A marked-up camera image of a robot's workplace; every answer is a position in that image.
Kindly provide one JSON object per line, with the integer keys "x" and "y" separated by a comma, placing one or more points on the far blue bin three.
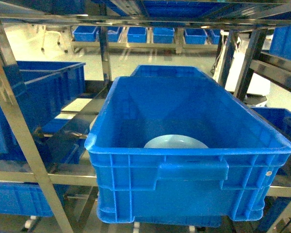
{"x": 137, "y": 35}

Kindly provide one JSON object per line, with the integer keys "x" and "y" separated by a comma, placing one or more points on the light blue oval tray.
{"x": 175, "y": 141}

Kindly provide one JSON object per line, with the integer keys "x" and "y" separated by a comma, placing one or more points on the blue crate shelf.
{"x": 281, "y": 43}
{"x": 50, "y": 87}
{"x": 165, "y": 8}

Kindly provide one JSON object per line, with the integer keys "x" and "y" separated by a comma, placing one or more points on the blue crate right shelf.
{"x": 281, "y": 43}

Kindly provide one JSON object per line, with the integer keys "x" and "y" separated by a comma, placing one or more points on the white wheeled stand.
{"x": 48, "y": 39}

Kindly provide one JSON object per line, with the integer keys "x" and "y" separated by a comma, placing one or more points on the far blue bin one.
{"x": 85, "y": 33}

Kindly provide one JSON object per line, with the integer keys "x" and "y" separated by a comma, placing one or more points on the blue crate behind front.
{"x": 167, "y": 71}

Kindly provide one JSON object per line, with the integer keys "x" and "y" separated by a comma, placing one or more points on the blue crate left shelf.
{"x": 50, "y": 87}

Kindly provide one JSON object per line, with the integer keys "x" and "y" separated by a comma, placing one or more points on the far steel table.
{"x": 178, "y": 44}

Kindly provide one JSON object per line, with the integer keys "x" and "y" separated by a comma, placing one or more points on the far blue bin two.
{"x": 113, "y": 34}

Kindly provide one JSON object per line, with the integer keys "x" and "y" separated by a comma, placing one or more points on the steel shelf frame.
{"x": 256, "y": 16}

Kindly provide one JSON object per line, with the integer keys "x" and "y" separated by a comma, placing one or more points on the blue crate upper shelf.
{"x": 165, "y": 8}

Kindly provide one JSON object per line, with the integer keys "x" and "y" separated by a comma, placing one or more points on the far blue bin four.
{"x": 163, "y": 35}

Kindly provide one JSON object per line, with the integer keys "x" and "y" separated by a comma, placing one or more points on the blue crate lower left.
{"x": 26, "y": 199}

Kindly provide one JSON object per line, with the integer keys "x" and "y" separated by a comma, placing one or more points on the blue crate lower right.
{"x": 280, "y": 118}

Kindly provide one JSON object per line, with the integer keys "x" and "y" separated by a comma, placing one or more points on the far blue bin five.
{"x": 195, "y": 36}

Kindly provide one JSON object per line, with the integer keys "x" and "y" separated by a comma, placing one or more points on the large blue crate front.
{"x": 181, "y": 186}

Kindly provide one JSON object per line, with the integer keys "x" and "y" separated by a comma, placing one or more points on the far blue bin six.
{"x": 214, "y": 35}

